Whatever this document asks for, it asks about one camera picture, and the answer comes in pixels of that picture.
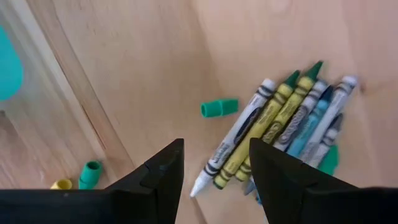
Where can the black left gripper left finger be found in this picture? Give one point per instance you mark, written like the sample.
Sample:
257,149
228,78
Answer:
149,193

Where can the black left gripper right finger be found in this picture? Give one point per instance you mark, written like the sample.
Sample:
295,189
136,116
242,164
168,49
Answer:
295,193

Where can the yellow-green crayon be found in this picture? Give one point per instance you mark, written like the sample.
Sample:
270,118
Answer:
289,108
264,120

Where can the green pencil cap eraser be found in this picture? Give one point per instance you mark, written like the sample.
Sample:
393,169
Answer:
90,174
219,108
330,161

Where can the yellow pencil cap eraser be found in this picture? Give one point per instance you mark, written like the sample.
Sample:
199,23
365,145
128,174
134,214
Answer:
61,184

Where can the translucent green plastic bin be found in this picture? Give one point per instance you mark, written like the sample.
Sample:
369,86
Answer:
9,68

